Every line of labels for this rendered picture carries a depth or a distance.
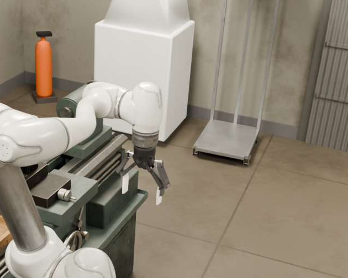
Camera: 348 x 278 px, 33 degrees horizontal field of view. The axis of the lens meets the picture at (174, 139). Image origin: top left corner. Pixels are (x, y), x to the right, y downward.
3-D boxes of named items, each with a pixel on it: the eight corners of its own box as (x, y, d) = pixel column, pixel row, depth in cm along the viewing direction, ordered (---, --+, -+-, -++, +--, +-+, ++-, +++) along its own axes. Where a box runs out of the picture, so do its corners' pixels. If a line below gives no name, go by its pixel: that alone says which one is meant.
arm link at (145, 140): (151, 136, 189) (149, 153, 191) (164, 127, 196) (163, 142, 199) (126, 129, 192) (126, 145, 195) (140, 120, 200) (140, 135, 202)
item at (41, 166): (19, 197, 224) (18, 186, 222) (-4, 191, 227) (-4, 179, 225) (48, 174, 242) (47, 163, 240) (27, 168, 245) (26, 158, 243)
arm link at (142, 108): (167, 126, 196) (134, 116, 202) (170, 83, 190) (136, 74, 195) (150, 137, 188) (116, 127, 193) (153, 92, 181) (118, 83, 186)
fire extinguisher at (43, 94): (64, 97, 570) (64, 31, 541) (49, 107, 546) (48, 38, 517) (39, 91, 578) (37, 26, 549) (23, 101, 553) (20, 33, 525)
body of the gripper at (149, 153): (128, 144, 195) (127, 168, 199) (150, 150, 192) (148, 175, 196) (139, 136, 201) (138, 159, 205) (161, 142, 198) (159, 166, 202)
